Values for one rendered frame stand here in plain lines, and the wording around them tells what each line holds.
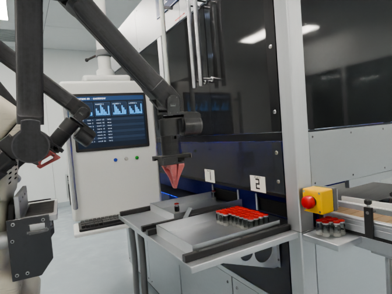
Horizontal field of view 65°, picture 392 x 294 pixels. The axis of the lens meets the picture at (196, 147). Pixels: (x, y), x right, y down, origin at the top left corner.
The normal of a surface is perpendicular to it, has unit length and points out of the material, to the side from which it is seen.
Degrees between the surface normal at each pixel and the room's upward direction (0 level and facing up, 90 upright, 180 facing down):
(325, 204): 90
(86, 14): 102
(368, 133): 90
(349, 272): 90
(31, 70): 96
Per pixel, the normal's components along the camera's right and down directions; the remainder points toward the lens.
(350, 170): 0.49, 0.01
